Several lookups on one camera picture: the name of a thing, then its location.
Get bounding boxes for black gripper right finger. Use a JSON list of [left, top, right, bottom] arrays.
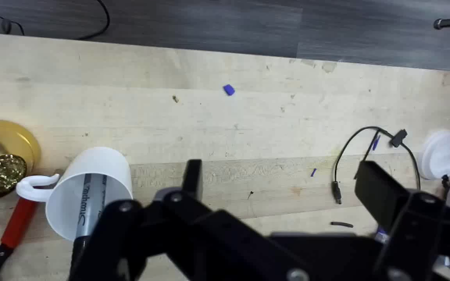
[[353, 159, 450, 281]]

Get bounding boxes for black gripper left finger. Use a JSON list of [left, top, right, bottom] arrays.
[[67, 157, 309, 281]]

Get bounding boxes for white plastic mug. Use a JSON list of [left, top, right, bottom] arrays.
[[13, 145, 134, 243]]

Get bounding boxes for white round plastic lid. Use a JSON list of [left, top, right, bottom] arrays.
[[420, 128, 450, 181]]

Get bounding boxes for gold brass tip cleaner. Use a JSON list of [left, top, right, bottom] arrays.
[[0, 118, 43, 204]]

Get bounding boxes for short black cable with plugs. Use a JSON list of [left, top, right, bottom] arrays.
[[329, 125, 423, 206]]

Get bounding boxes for red-handled pliers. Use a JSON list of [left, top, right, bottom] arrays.
[[0, 197, 38, 281]]

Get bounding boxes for black floor cable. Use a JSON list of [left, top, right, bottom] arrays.
[[0, 0, 112, 42]]

